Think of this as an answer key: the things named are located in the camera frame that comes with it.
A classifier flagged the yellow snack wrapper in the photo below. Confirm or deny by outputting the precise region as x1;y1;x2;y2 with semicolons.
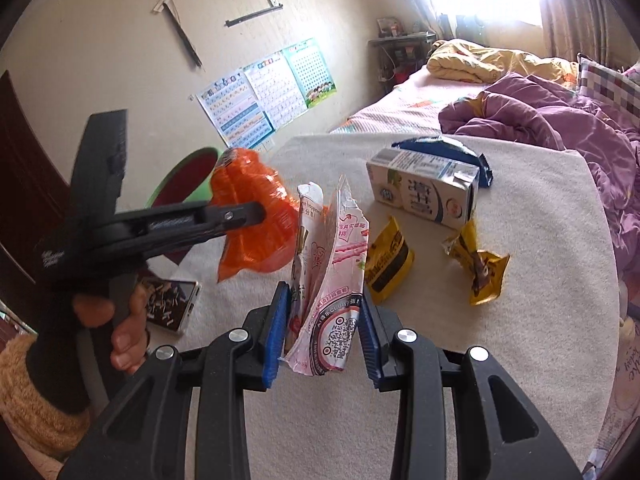
441;219;511;307
364;216;416;305

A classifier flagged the white printed cloth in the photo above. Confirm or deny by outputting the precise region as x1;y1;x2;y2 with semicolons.
585;280;640;476

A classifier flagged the brown wooden door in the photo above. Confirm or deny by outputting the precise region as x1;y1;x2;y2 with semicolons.
0;70;88;281

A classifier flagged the blue-bordered wall poster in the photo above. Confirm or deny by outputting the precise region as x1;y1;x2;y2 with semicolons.
196;71;277;147

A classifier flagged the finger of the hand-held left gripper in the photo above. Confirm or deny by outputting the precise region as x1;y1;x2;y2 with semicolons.
107;201;267;241
135;227;236;263

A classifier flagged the pink and white wrapper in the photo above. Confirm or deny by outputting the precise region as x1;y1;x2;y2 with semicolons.
280;175;373;377

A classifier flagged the purple quilt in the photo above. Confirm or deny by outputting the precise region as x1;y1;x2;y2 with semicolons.
439;72;640;273

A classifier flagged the black wall rail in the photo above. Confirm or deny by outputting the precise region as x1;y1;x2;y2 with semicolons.
225;0;284;28

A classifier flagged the yellow quilt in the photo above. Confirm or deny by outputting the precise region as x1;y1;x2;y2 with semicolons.
426;39;578;85

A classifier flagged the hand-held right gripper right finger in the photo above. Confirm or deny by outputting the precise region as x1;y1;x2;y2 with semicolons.
356;296;583;480

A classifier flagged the orange plastic bag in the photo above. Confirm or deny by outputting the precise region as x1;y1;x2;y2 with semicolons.
210;146;301;283

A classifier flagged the checked pillow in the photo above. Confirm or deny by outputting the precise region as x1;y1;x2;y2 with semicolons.
576;53;640;128

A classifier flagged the blue snack wrapper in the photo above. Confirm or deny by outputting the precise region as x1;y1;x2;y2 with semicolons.
391;136;495;189

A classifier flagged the dark small desk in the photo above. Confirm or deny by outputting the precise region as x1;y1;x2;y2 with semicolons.
368;32;437;96

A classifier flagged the person's left forearm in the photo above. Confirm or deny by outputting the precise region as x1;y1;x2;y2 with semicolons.
0;325;113;461

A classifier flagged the person's left hand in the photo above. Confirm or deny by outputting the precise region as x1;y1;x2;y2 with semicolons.
72;284;151;375

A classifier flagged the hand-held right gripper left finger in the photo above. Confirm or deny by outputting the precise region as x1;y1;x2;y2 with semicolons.
57;281;292;480

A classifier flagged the bed with patterned sheet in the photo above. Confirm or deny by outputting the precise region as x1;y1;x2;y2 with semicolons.
327;39;640;281

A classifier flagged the white chart wall poster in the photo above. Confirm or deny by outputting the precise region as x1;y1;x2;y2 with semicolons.
242;51;308;131

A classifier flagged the beige table cloth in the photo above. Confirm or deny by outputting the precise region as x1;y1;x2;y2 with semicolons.
180;133;621;480

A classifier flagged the white milk carton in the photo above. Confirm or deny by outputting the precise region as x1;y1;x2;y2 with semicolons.
366;147;481;231

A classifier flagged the smartphone with patterned case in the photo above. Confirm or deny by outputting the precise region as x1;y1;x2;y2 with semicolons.
136;278;201;337

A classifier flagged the red bucket with green rim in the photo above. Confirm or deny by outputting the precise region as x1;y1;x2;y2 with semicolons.
144;146;226;267

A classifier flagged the black angled wall bar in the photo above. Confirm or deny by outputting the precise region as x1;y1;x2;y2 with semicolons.
152;0;203;70

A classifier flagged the green chart wall poster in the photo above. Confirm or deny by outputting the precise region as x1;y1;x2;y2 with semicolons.
282;37;337;109

